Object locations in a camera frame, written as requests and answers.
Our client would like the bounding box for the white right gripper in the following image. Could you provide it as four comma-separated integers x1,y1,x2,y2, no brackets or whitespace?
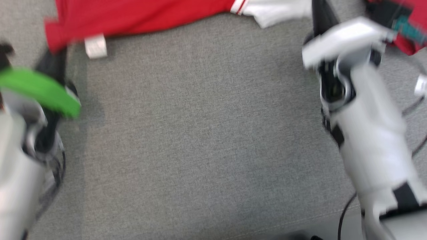
302,0,398,70

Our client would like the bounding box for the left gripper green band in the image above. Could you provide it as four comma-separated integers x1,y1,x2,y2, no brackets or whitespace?
0,43,81,119

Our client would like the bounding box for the red garment with white trim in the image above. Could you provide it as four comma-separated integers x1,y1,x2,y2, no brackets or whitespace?
44,0,312,60

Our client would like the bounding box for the red cloth item teal print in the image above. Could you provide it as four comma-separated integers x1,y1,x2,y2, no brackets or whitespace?
365,0,427,56

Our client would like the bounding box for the thin black cable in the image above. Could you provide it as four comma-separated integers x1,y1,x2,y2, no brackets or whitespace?
337,192,359,240
402,97,427,157

